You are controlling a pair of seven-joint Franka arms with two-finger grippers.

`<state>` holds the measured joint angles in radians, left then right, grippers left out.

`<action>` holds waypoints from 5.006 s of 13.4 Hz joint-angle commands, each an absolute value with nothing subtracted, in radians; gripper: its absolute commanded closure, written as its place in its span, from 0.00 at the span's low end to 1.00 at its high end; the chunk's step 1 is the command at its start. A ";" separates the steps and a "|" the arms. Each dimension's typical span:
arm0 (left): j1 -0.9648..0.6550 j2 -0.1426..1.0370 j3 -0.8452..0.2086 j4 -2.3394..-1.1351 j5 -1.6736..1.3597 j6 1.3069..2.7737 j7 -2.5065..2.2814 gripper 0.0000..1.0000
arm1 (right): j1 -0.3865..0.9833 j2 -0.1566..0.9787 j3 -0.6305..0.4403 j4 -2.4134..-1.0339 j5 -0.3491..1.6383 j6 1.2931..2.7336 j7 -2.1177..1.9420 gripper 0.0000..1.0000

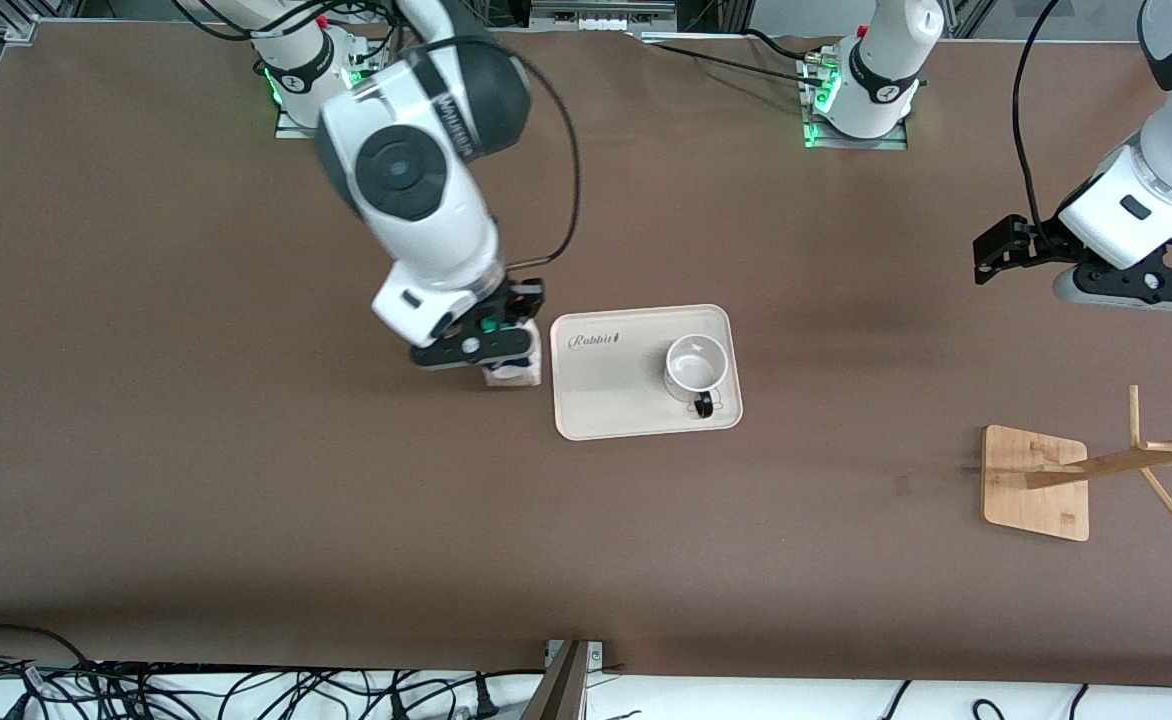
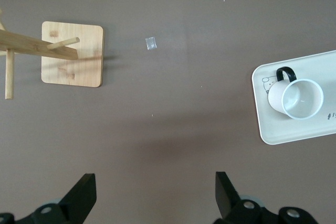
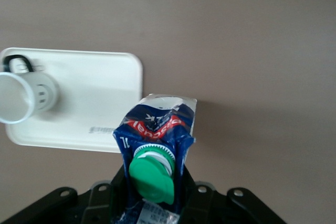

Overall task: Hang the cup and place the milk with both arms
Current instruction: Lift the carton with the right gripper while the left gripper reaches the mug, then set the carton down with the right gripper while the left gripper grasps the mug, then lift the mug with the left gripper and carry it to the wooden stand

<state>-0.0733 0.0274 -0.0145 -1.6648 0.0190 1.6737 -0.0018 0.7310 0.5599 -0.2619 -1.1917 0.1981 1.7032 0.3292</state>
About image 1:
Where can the grey power strip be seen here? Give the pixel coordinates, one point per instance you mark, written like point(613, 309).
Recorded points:
point(601, 15)

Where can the wooden cup rack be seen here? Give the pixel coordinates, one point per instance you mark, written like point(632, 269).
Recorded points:
point(1036, 480)

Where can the metal base plate of right arm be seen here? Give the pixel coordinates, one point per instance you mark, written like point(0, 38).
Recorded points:
point(291, 128)

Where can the metal base plate of left arm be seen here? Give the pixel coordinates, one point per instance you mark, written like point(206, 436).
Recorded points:
point(856, 143)

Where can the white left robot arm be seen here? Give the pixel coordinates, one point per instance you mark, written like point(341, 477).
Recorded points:
point(1161, 170)

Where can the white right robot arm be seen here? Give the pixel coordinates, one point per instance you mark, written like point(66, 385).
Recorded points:
point(416, 180)

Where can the cream rabbit print tray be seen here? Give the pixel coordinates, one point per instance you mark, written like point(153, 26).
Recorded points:
point(616, 390)

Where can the blue white milk carton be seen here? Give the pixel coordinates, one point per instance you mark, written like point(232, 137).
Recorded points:
point(516, 376)

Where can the aluminium profile post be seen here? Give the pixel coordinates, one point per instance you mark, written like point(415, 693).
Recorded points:
point(561, 685)

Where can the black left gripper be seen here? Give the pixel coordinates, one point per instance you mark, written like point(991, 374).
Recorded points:
point(1034, 246)

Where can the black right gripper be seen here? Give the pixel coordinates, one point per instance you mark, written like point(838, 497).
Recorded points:
point(519, 299)

